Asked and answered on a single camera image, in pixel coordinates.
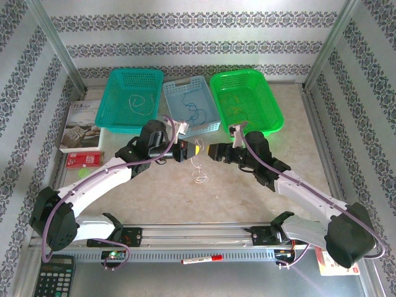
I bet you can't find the white thin cable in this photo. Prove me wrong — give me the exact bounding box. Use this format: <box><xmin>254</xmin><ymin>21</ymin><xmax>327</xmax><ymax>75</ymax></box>
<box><xmin>191</xmin><ymin>138</ymin><xmax>210</xmax><ymax>184</ymax></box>
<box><xmin>128</xmin><ymin>93</ymin><xmax>155</xmax><ymax>117</ymax></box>

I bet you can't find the light blue thin cable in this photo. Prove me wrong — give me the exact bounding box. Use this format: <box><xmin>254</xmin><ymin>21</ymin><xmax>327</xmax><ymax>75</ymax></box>
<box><xmin>184</xmin><ymin>103</ymin><xmax>202</xmax><ymax>127</ymax></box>

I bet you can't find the dark blue thin cable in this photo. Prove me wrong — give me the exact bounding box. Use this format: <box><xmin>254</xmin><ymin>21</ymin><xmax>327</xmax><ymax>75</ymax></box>
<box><xmin>181</xmin><ymin>91</ymin><xmax>207</xmax><ymax>124</ymax></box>

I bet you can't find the orange thin cable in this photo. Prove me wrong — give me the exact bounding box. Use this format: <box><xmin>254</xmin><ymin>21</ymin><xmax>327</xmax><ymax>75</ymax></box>
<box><xmin>235</xmin><ymin>105</ymin><xmax>257</xmax><ymax>125</ymax></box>

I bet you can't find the light blue plastic basket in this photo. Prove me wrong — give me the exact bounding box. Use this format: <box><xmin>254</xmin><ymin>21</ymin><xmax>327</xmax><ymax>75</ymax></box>
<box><xmin>162</xmin><ymin>75</ymin><xmax>222</xmax><ymax>139</ymax></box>

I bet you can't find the green plastic basket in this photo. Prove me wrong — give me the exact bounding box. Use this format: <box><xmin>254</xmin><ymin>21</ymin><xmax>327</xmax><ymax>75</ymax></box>
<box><xmin>209</xmin><ymin>68</ymin><xmax>285</xmax><ymax>140</ymax></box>

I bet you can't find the teal plastic basket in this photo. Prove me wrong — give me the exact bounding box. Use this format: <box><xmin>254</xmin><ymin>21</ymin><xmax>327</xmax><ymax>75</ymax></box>
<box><xmin>94</xmin><ymin>67</ymin><xmax>165</xmax><ymax>135</ymax></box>

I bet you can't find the small red box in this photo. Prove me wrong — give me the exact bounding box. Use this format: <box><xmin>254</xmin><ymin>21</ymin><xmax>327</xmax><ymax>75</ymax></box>
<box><xmin>65</xmin><ymin>150</ymin><xmax>105</xmax><ymax>170</ymax></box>

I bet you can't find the book with photo cover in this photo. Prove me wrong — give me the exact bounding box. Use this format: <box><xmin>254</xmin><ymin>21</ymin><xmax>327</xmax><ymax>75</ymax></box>
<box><xmin>59</xmin><ymin>98</ymin><xmax>105</xmax><ymax>154</ymax></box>

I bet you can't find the red capped white marker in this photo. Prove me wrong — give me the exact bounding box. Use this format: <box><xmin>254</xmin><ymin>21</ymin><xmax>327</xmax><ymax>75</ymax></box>
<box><xmin>181</xmin><ymin>254</ymin><xmax>224</xmax><ymax>265</ymax></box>

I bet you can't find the red and white package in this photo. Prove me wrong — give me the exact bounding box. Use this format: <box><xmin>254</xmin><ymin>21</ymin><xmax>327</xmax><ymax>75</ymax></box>
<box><xmin>314</xmin><ymin>247</ymin><xmax>361</xmax><ymax>277</ymax></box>

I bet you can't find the black calculator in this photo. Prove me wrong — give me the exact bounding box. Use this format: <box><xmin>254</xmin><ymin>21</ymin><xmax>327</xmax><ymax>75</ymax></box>
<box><xmin>33</xmin><ymin>255</ymin><xmax>77</xmax><ymax>297</ymax></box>

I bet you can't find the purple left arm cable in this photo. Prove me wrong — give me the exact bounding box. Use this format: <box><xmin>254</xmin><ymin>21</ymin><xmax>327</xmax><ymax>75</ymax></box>
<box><xmin>41</xmin><ymin>114</ymin><xmax>179</xmax><ymax>272</ymax></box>

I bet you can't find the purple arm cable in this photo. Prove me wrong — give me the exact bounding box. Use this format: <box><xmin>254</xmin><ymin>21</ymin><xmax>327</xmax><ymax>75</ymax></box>
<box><xmin>239</xmin><ymin>131</ymin><xmax>387</xmax><ymax>270</ymax></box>
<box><xmin>41</xmin><ymin>114</ymin><xmax>179</xmax><ymax>272</ymax></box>

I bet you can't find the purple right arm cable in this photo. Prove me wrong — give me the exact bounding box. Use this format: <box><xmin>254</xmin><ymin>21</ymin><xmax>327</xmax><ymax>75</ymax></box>
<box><xmin>239</xmin><ymin>131</ymin><xmax>387</xmax><ymax>270</ymax></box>

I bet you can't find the aluminium side rail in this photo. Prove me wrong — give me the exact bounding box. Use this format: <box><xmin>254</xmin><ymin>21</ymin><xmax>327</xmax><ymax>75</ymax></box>
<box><xmin>300</xmin><ymin>89</ymin><xmax>347</xmax><ymax>205</ymax></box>
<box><xmin>46</xmin><ymin>148</ymin><xmax>74</xmax><ymax>205</ymax></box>

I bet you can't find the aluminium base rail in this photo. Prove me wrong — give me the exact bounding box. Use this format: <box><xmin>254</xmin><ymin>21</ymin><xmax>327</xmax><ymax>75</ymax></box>
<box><xmin>29</xmin><ymin>223</ymin><xmax>310</xmax><ymax>250</ymax></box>

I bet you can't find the grey slotted cable duct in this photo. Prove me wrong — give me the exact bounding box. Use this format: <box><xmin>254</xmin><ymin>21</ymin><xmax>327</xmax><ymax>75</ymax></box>
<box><xmin>74</xmin><ymin>248</ymin><xmax>278</xmax><ymax>264</ymax></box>

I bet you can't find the metal frame post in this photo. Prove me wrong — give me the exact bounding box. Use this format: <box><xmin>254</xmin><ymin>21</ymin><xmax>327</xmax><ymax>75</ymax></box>
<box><xmin>24</xmin><ymin>0</ymin><xmax>88</xmax><ymax>93</ymax></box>
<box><xmin>302</xmin><ymin>0</ymin><xmax>362</xmax><ymax>91</ymax></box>

